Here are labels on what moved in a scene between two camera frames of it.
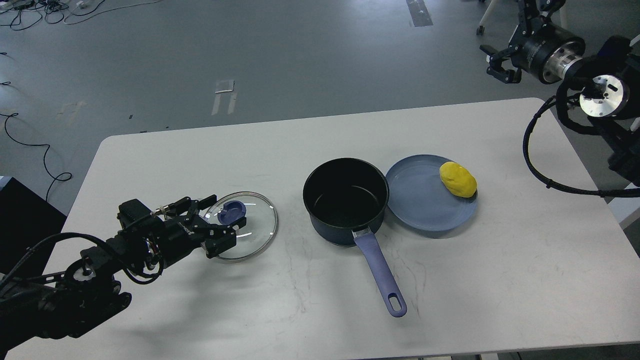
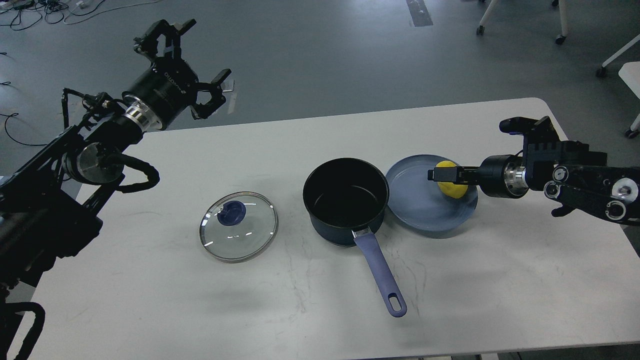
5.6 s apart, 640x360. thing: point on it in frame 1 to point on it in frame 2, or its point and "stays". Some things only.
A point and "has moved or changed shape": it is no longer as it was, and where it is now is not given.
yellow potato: [458, 180] has moved or changed shape
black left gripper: [173, 238] to [170, 86]
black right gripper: [545, 47] to [500, 176]
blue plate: [418, 197] stays
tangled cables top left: [24, 13] stays
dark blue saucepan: [345, 195] stays
